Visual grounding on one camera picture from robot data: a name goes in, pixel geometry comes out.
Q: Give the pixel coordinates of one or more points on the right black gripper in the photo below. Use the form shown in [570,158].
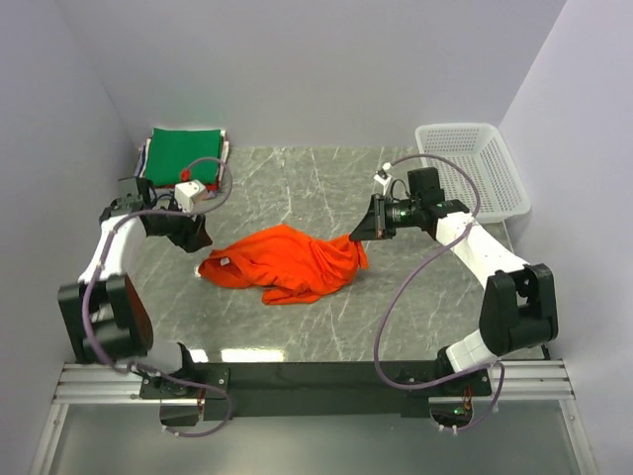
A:
[367,230]

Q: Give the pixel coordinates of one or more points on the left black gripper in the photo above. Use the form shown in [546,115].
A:
[193,235]

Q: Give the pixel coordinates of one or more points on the orange t shirt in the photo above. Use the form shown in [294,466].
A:
[290,266]

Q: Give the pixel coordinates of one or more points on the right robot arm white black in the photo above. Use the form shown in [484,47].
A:
[519,308]

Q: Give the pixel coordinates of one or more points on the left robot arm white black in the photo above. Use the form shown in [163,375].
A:
[105,319]

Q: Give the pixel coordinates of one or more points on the green folded t shirt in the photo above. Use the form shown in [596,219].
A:
[171,151]

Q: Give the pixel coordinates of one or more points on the white plastic basket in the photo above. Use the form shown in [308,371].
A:
[479,149]

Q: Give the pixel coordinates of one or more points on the black base bar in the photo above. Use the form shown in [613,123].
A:
[294,389]

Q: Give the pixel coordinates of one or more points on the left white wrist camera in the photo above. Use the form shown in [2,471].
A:
[190,195]

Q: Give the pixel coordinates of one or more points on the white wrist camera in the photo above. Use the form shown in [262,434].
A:
[383,175]
[190,195]

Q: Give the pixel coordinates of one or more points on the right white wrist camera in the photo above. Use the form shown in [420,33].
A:
[383,175]

